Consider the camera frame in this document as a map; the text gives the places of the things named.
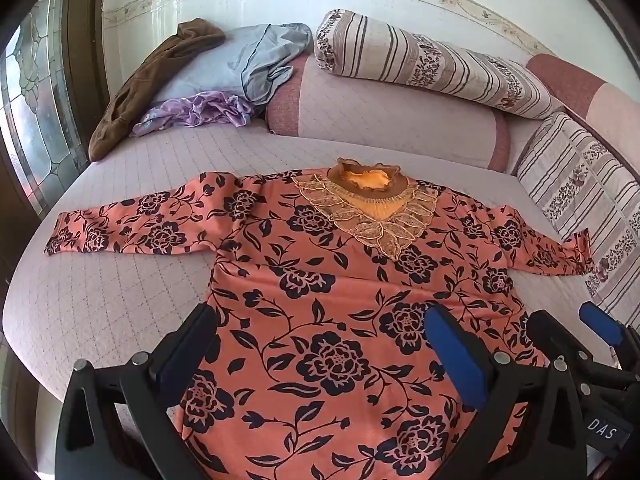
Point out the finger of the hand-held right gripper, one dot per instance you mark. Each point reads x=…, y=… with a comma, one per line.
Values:
x=600, y=321
x=552, y=335

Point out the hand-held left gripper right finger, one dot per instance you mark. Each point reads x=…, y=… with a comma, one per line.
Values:
x=455, y=355

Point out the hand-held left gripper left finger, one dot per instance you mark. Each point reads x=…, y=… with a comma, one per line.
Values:
x=187, y=347

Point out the orange floral long-sleeve shirt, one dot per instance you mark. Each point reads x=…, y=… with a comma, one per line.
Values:
x=340, y=285

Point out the pale quilted bed cover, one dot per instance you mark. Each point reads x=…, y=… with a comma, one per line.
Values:
x=125, y=300

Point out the striped floral flat pillow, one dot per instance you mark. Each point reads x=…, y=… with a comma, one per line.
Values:
x=575, y=180

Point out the pink quilted corner cushion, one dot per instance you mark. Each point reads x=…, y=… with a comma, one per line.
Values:
x=600, y=100

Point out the purple crumpled garment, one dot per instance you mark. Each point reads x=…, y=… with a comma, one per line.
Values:
x=205, y=110

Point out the pink quilted backrest cushion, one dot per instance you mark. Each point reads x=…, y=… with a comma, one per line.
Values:
x=375, y=115

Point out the brown garment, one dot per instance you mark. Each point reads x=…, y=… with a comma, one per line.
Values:
x=150, y=75

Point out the stained glass window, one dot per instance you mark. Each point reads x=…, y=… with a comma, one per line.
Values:
x=35, y=110

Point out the light blue garment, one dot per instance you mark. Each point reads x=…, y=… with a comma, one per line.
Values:
x=215, y=65

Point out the striped floral bolster pillow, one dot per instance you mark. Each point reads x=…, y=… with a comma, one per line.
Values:
x=425, y=55

